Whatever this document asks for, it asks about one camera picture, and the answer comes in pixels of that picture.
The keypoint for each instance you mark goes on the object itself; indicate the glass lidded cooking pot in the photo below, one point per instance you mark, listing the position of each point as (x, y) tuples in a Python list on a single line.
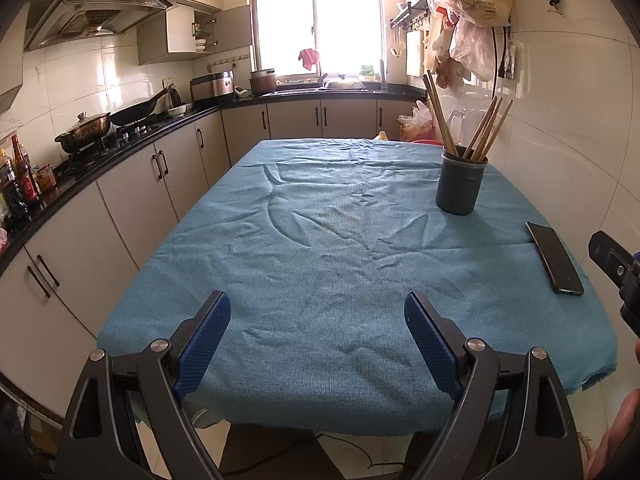
[(85, 132)]

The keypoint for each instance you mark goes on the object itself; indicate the dark grey utensil holder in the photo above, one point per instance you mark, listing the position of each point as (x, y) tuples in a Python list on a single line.
[(460, 185)]

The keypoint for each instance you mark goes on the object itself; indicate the white wall socket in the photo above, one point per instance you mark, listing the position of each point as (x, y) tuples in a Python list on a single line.
[(510, 57)]

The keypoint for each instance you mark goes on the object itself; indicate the green box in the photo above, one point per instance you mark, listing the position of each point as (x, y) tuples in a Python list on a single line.
[(367, 72)]

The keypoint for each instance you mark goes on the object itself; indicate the pink plastic bag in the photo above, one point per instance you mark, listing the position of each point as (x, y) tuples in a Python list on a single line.
[(470, 50)]

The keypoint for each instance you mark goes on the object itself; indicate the white bowl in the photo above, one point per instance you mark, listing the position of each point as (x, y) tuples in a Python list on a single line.
[(180, 110)]

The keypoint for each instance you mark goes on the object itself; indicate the brown lidded pot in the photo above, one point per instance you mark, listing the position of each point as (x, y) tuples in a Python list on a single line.
[(263, 82)]

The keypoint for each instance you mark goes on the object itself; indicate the steel kettle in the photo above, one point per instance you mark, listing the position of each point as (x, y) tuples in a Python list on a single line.
[(174, 97)]

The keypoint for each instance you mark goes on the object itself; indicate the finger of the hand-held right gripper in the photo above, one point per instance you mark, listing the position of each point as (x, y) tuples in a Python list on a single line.
[(612, 257)]

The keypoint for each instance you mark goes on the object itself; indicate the black smartphone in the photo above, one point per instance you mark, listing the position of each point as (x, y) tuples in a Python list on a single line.
[(555, 260)]

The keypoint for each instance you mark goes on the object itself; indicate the black wok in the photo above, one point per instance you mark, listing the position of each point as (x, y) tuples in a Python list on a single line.
[(137, 112)]

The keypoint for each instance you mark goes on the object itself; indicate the kitchen window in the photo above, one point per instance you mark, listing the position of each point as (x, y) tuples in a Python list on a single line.
[(320, 15)]

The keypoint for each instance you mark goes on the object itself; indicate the brown plastic bag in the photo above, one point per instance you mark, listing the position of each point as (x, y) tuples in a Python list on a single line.
[(445, 72)]

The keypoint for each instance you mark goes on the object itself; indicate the red label sauce bottle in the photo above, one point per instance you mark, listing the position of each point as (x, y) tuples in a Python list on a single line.
[(25, 170)]

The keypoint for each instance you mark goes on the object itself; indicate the metal wall rack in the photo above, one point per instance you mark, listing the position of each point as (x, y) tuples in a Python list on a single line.
[(410, 10)]

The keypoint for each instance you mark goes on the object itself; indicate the open wall cabinet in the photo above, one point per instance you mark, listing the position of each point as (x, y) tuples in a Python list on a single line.
[(200, 35)]

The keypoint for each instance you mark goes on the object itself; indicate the beige base cabinets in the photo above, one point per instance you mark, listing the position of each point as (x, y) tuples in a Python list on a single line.
[(140, 185)]

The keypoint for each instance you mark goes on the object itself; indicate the steel rice cooker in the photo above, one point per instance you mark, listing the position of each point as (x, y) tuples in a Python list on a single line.
[(212, 87)]

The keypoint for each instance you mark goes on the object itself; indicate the black gas stove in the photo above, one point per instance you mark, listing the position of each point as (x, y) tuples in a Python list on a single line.
[(125, 135)]

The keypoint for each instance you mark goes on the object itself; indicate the dark sauce bottle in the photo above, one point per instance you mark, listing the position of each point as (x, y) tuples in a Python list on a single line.
[(9, 190)]

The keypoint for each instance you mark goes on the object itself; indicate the black kitchen countertop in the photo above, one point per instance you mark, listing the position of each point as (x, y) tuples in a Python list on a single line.
[(200, 110)]

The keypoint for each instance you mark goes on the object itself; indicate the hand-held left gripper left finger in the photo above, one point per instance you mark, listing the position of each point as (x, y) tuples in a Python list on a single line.
[(205, 347)]

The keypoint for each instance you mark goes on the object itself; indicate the white cutting board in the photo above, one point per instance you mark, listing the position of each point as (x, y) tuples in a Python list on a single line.
[(415, 54)]

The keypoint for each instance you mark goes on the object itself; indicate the set of wooden chopsticks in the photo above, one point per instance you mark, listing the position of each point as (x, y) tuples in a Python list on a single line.
[(482, 130)]

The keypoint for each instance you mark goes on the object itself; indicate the red cloth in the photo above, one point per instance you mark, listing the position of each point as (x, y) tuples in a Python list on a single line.
[(309, 59)]

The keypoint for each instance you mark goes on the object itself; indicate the person's right forearm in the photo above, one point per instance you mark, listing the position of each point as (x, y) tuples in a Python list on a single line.
[(620, 440)]

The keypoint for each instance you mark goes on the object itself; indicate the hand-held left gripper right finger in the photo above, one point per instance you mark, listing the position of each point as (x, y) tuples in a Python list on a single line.
[(432, 347)]

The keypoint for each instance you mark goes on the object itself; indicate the steel range hood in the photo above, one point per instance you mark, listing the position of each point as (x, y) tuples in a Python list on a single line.
[(95, 10)]

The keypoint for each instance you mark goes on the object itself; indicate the yellow plastic bag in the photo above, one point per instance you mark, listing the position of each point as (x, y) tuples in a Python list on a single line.
[(415, 122)]

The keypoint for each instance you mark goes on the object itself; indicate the blue tablecloth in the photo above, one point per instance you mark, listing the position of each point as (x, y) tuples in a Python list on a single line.
[(325, 240)]

